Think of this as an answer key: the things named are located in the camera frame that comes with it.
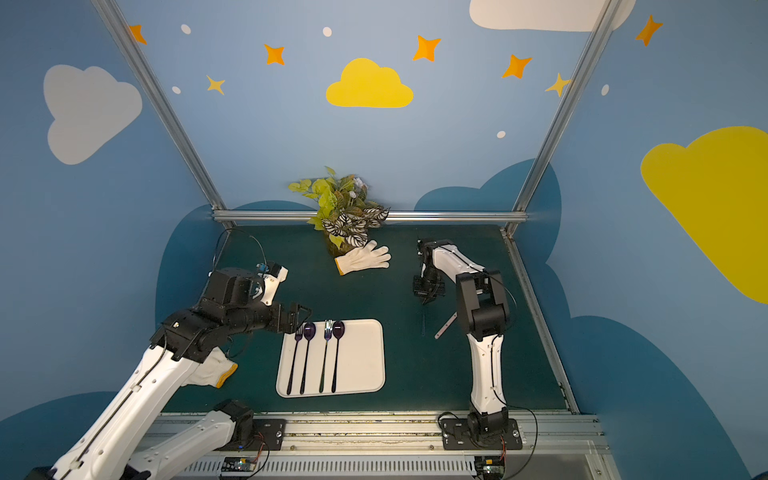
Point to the white work glove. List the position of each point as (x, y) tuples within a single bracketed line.
[(370, 256)]

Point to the left controller board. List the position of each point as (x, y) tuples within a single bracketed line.
[(239, 466)]

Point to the right table edge rail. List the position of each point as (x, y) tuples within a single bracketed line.
[(539, 320)]

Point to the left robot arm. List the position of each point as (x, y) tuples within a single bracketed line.
[(185, 350)]

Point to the white tray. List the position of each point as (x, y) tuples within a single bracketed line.
[(361, 367)]

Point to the horizontal aluminium frame rail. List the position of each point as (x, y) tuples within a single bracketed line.
[(394, 216)]

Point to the purple spoon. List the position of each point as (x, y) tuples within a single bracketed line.
[(309, 332), (338, 332)]

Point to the silver spoon pink handle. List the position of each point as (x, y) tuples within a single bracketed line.
[(442, 330)]

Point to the teal iridescent fork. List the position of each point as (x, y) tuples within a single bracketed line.
[(328, 334)]

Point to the controller board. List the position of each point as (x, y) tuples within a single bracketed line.
[(239, 466), (489, 468)]

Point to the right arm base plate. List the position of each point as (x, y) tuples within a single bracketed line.
[(456, 435)]

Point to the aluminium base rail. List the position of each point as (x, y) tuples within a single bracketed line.
[(417, 432)]

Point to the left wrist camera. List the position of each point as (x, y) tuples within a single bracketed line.
[(271, 275)]

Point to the left aluminium corner post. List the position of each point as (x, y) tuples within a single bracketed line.
[(118, 28)]

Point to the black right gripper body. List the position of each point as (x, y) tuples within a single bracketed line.
[(429, 285)]

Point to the aluminium corner post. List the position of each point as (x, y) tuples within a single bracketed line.
[(118, 28), (582, 73)]

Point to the purple fork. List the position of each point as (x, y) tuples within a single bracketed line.
[(297, 337)]

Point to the potted artificial plant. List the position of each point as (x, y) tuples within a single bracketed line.
[(344, 214)]

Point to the right aluminium corner post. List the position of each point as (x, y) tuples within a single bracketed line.
[(582, 73)]

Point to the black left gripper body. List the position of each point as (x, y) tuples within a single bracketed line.
[(282, 318)]

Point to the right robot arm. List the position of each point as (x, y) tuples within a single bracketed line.
[(482, 312)]

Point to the right controller board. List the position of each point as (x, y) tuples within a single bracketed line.
[(489, 468)]

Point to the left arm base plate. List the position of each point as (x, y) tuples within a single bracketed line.
[(264, 433)]

